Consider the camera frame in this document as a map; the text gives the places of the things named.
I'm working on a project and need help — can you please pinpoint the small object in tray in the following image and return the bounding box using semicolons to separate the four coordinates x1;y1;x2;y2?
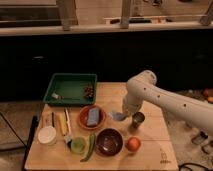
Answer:
51;93;63;100

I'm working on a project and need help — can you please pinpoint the green chili pepper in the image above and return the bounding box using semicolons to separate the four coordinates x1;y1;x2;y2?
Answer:
80;133;96;162

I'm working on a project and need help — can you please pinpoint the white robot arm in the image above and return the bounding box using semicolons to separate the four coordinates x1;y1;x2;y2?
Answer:
122;70;213;136

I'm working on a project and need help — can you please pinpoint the yellow banana stick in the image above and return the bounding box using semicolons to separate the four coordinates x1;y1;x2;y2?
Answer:
58;114;67;136

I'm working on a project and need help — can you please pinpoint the dark purple bowl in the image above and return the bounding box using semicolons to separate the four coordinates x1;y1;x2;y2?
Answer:
95;128;123;156

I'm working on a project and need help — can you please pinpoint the white round container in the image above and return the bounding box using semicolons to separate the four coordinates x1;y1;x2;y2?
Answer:
38;126;57;145

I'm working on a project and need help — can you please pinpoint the orange plate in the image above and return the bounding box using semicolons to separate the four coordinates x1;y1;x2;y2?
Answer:
77;105;106;130

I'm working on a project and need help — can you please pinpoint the metal cup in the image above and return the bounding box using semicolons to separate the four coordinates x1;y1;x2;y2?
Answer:
131;112;145;129

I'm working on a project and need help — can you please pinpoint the red grapes bunch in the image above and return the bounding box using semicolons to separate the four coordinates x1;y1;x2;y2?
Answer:
84;84;94;99

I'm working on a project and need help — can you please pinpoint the small green cup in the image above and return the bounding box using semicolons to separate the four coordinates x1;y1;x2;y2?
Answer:
71;137;86;154

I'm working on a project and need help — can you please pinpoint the green plastic tray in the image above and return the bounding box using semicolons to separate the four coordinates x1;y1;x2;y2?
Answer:
43;73;97;107

